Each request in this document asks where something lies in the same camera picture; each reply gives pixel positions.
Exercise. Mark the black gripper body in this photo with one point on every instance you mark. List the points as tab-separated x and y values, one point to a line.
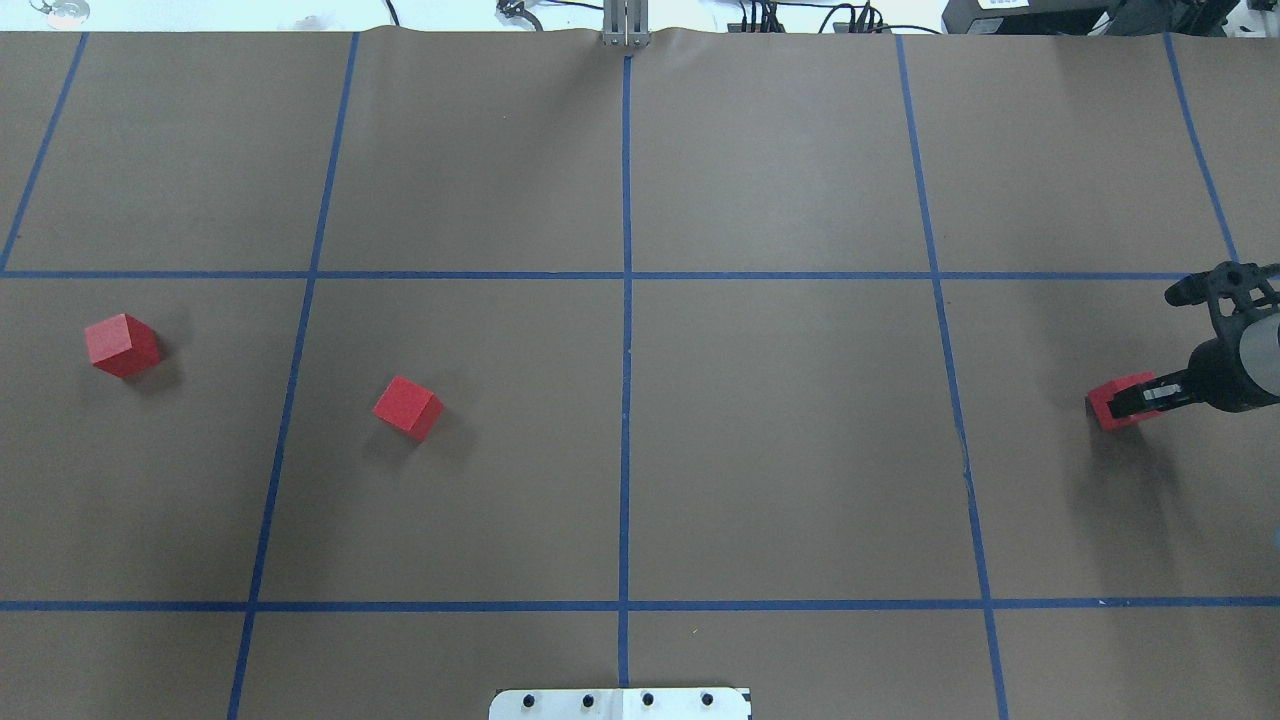
1213	376

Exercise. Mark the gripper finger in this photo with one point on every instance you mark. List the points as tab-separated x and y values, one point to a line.
1147	386
1138	408

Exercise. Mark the red block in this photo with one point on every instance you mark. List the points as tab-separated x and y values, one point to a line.
122	346
1099	399
408	407

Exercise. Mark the black box device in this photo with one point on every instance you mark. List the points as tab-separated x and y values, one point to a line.
1082	18

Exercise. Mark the brown paper table mat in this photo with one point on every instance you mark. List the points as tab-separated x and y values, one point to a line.
764	363

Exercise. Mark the clear tape roll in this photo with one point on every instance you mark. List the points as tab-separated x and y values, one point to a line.
63	14

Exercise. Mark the white camera stand base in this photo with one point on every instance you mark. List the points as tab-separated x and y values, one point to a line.
623	703

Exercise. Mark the aluminium frame post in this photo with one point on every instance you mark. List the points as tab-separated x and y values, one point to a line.
626	23

